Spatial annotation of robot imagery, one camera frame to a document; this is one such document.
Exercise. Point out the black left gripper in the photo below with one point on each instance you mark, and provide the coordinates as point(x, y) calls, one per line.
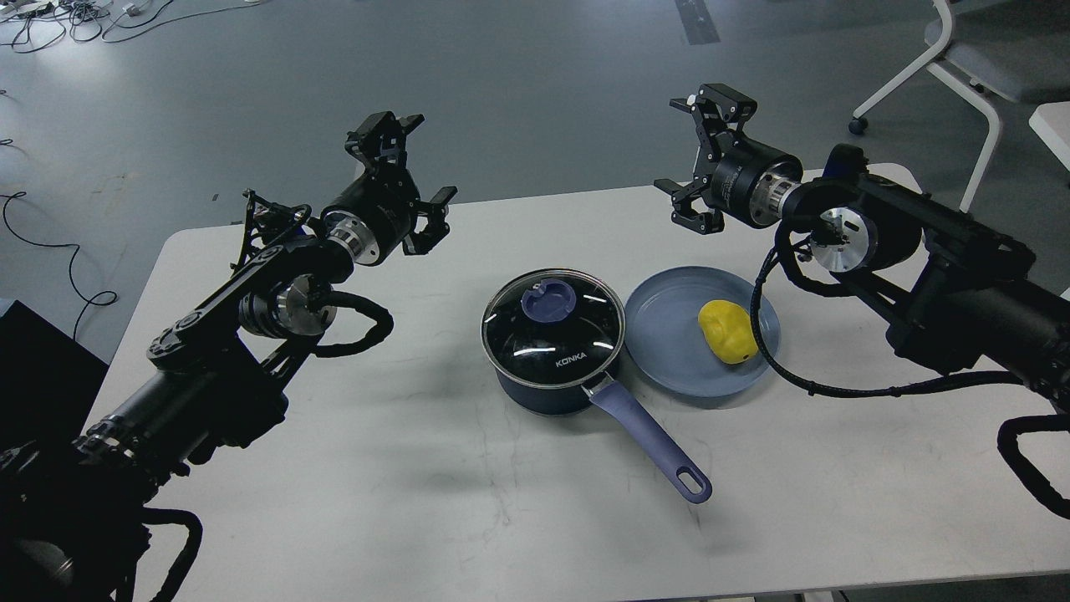
point(372, 215)

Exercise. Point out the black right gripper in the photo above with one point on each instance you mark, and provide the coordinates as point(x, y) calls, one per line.
point(748, 180)

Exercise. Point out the glass pot lid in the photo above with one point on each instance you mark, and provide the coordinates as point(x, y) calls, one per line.
point(553, 328)

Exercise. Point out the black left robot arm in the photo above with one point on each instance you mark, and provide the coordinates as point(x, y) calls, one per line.
point(77, 514)

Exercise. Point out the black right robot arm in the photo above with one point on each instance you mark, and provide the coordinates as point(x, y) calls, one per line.
point(954, 293)

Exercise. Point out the grey floor tape strip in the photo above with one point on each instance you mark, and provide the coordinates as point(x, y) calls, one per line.
point(696, 20)

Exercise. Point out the blue round plate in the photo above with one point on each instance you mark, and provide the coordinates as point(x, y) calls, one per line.
point(664, 338)

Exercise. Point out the white office chair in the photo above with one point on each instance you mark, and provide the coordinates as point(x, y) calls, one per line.
point(1016, 50)

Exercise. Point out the dark blue saucepan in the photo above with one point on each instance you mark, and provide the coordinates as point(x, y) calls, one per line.
point(612, 396)

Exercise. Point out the white table edge right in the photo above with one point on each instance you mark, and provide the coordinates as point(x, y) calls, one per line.
point(1050, 122)

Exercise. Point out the black box at left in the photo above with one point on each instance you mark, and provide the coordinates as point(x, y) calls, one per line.
point(48, 381)

